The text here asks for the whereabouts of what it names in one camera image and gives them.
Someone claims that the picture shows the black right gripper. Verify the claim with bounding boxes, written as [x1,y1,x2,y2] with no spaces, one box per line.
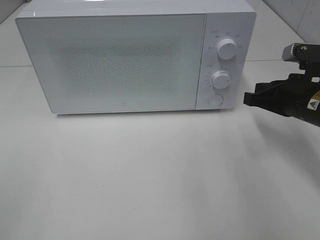
[243,73,320,120]

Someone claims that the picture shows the white timer knob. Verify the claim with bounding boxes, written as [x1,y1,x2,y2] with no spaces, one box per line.
[211,70,231,90]

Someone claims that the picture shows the round white door button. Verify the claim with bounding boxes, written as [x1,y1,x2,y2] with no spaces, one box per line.
[208,94,224,107]

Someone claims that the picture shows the white microwave door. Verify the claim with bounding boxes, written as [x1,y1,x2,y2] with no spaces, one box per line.
[16,14,206,114]

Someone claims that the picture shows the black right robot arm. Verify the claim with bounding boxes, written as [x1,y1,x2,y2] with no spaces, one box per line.
[243,73,320,127]

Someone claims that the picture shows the upper white power knob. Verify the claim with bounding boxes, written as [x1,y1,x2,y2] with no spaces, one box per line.
[216,37,237,60]

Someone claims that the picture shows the white microwave oven body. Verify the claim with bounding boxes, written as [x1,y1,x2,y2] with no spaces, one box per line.
[15,0,257,113]

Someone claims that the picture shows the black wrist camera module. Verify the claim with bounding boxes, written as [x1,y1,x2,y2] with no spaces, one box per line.
[282,42,320,83]

